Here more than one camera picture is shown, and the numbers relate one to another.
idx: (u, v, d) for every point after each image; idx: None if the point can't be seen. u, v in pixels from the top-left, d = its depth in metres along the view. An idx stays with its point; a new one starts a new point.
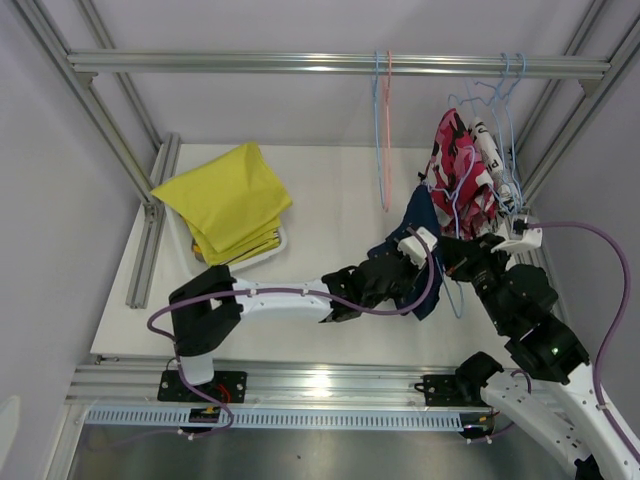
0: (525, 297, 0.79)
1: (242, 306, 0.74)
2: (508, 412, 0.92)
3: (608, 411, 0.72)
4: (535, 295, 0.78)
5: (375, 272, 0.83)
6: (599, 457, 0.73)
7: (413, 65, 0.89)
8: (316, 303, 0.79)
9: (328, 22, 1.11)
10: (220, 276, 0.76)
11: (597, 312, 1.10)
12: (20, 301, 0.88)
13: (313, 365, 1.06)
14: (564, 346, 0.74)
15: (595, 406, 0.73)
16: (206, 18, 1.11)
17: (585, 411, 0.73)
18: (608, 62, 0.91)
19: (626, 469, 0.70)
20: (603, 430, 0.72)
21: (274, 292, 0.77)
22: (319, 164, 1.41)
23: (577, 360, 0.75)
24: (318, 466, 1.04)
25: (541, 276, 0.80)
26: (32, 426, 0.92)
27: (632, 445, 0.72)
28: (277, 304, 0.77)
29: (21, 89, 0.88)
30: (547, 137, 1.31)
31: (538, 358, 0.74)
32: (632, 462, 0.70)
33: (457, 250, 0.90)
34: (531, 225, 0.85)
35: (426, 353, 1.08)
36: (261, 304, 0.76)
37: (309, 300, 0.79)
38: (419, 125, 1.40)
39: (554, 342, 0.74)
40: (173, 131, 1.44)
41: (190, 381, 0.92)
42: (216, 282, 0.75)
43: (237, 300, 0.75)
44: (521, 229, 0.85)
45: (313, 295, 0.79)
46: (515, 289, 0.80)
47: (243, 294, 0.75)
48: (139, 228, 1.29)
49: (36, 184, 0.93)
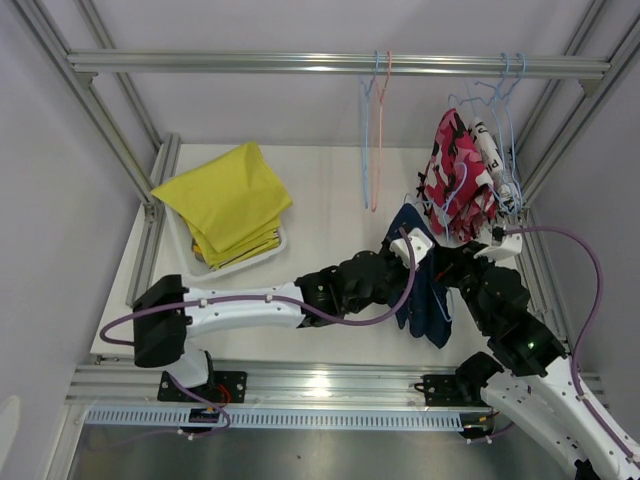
0: (499, 297, 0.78)
1: (191, 318, 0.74)
2: (508, 412, 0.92)
3: (588, 401, 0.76)
4: (508, 294, 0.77)
5: (361, 273, 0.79)
6: (587, 449, 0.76)
7: (413, 65, 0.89)
8: (282, 310, 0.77)
9: (328, 22, 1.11)
10: (172, 287, 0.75)
11: (597, 312, 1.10)
12: (20, 301, 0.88)
13: (313, 365, 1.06)
14: (540, 341, 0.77)
15: (574, 396, 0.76)
16: (206, 18, 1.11)
17: (567, 404, 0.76)
18: (608, 62, 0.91)
19: (612, 459, 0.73)
20: (586, 420, 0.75)
21: (231, 301, 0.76)
22: (319, 164, 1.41)
23: (555, 354, 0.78)
24: (318, 466, 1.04)
25: (515, 274, 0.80)
26: (32, 426, 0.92)
27: (615, 435, 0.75)
28: (233, 314, 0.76)
29: (21, 89, 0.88)
30: (546, 137, 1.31)
31: (517, 354, 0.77)
32: (619, 452, 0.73)
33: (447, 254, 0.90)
34: (508, 232, 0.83)
35: (425, 353, 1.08)
36: (215, 314, 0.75)
37: (275, 307, 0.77)
38: (419, 125, 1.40)
39: (530, 337, 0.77)
40: (173, 131, 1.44)
41: (184, 384, 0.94)
42: (166, 293, 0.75)
43: (185, 313, 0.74)
44: (500, 236, 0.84)
45: (278, 301, 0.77)
46: (490, 289, 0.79)
47: (194, 305, 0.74)
48: (139, 228, 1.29)
49: (35, 184, 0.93)
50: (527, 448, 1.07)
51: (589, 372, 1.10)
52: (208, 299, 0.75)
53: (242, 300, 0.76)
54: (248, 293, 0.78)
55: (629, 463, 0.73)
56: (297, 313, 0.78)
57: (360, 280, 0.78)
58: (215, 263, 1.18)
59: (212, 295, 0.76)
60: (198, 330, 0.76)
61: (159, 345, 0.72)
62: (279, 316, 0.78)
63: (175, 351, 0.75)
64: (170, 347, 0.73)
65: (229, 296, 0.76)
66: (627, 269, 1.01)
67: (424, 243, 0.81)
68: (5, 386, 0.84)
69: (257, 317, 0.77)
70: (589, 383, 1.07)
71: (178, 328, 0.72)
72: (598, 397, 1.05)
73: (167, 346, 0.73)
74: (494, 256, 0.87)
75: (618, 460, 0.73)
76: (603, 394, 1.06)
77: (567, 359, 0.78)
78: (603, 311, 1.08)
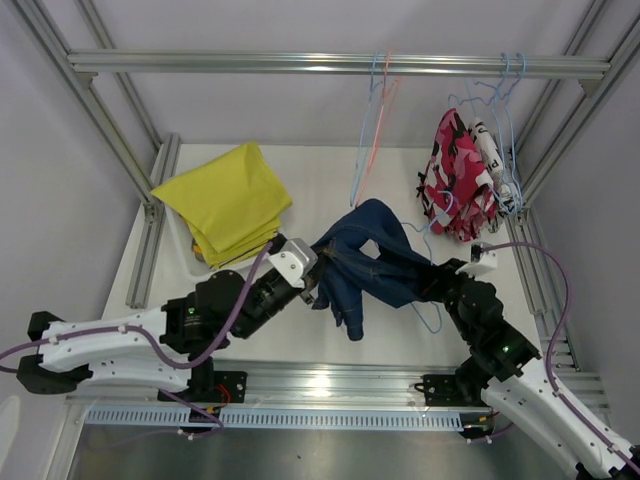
0: (475, 307, 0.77)
1: (42, 357, 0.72)
2: (508, 412, 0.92)
3: (563, 395, 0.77)
4: (483, 302, 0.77)
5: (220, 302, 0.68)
6: (572, 443, 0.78)
7: (413, 65, 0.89)
8: (141, 340, 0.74)
9: (329, 22, 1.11)
10: (37, 322, 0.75)
11: (596, 311, 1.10)
12: (21, 302, 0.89)
13: (313, 365, 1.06)
14: (514, 345, 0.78)
15: (551, 392, 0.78)
16: (206, 19, 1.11)
17: (543, 400, 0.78)
18: (608, 62, 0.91)
19: (593, 450, 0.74)
20: (563, 414, 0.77)
21: (83, 336, 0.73)
22: (320, 164, 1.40)
23: (528, 355, 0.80)
24: (318, 466, 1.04)
25: (489, 285, 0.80)
26: (32, 427, 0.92)
27: (594, 426, 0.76)
28: (87, 349, 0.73)
29: (21, 89, 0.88)
30: (546, 137, 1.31)
31: (496, 360, 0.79)
32: (599, 442, 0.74)
33: (431, 272, 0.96)
34: (484, 248, 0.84)
35: (426, 353, 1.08)
36: (68, 351, 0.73)
37: (133, 338, 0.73)
38: (419, 125, 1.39)
39: (506, 342, 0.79)
40: (173, 131, 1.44)
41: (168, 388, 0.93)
42: (29, 332, 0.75)
43: (38, 351, 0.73)
44: (476, 254, 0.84)
45: (133, 330, 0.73)
46: (467, 300, 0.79)
47: (45, 344, 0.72)
48: (139, 228, 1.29)
49: (36, 183, 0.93)
50: (527, 448, 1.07)
51: (589, 371, 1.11)
52: (59, 337, 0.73)
53: (94, 333, 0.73)
54: (104, 325, 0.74)
55: (611, 453, 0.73)
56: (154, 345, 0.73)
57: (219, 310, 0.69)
58: (215, 263, 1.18)
59: (68, 330, 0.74)
60: (59, 367, 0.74)
61: (28, 383, 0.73)
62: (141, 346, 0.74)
63: (60, 383, 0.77)
64: (44, 381, 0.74)
65: (80, 332, 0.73)
66: (627, 269, 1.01)
67: (298, 260, 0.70)
68: (5, 385, 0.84)
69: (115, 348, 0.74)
70: (589, 383, 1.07)
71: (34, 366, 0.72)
72: (598, 397, 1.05)
73: (36, 383, 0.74)
74: (473, 272, 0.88)
75: (600, 451, 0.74)
76: (603, 394, 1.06)
77: (541, 360, 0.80)
78: (603, 311, 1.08)
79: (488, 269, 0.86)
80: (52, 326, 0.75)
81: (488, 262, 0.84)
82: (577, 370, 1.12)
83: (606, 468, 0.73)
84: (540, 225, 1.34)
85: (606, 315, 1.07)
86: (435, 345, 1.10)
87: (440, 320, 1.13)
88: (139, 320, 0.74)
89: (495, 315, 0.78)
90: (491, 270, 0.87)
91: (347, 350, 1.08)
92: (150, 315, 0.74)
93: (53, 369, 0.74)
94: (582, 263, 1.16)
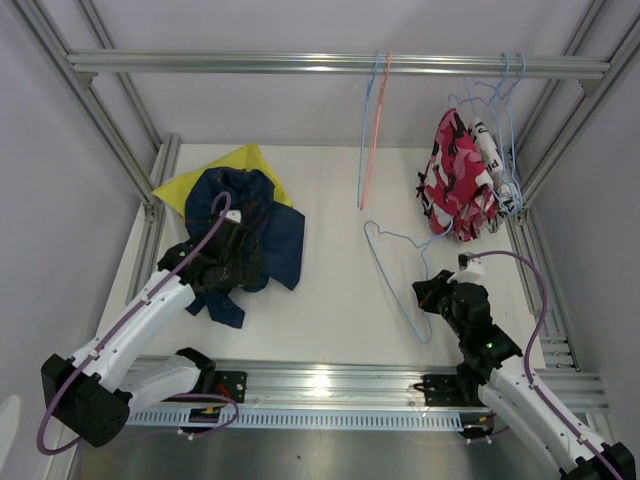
0: (463, 303, 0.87)
1: (98, 373, 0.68)
2: (504, 417, 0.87)
3: (539, 388, 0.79)
4: (472, 299, 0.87)
5: (176, 266, 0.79)
6: (544, 435, 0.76)
7: (413, 65, 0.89)
8: (168, 298, 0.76)
9: (328, 22, 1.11)
10: (50, 380, 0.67)
11: (598, 312, 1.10)
12: (22, 302, 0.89)
13: (313, 365, 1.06)
14: (497, 342, 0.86)
15: (527, 385, 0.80)
16: (205, 18, 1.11)
17: (520, 392, 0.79)
18: (608, 62, 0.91)
19: (562, 440, 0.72)
20: (537, 406, 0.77)
21: (118, 334, 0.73)
22: (320, 164, 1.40)
23: (511, 353, 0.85)
24: (317, 466, 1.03)
25: (481, 285, 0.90)
26: (32, 428, 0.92)
27: (565, 418, 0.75)
28: (131, 336, 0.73)
29: (23, 89, 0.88)
30: (546, 138, 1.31)
31: (480, 356, 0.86)
32: (569, 433, 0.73)
33: (425, 285, 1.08)
34: (470, 256, 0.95)
35: (427, 354, 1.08)
36: (114, 352, 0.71)
37: (160, 299, 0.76)
38: (420, 124, 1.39)
39: (490, 340, 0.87)
40: (173, 131, 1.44)
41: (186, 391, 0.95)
42: (56, 376, 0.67)
43: (89, 374, 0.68)
44: (464, 262, 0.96)
45: (156, 293, 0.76)
46: (458, 297, 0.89)
47: (88, 363, 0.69)
48: (139, 228, 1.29)
49: (36, 182, 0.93)
50: (525, 447, 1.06)
51: (589, 371, 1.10)
52: (96, 348, 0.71)
53: (126, 322, 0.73)
54: (126, 312, 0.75)
55: (580, 444, 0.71)
56: (182, 290, 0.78)
57: (212, 240, 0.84)
58: None
59: (97, 343, 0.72)
60: (113, 378, 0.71)
61: (93, 417, 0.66)
62: (172, 302, 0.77)
63: (122, 405, 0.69)
64: (102, 413, 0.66)
65: (112, 332, 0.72)
66: (627, 269, 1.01)
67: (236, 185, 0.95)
68: (6, 386, 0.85)
69: (154, 320, 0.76)
70: (589, 383, 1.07)
71: (96, 385, 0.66)
72: (598, 397, 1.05)
73: (104, 411, 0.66)
74: (463, 279, 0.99)
75: (569, 440, 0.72)
76: (603, 394, 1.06)
77: (521, 358, 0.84)
78: (603, 309, 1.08)
79: (477, 276, 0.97)
80: (79, 354, 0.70)
81: (474, 269, 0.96)
82: (577, 370, 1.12)
83: (574, 457, 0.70)
84: (539, 225, 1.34)
85: (607, 315, 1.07)
86: (437, 343, 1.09)
87: (429, 328, 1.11)
88: (150, 283, 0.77)
89: (482, 313, 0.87)
90: (479, 276, 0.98)
91: (348, 349, 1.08)
92: (154, 281, 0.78)
93: (107, 385, 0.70)
94: (582, 263, 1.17)
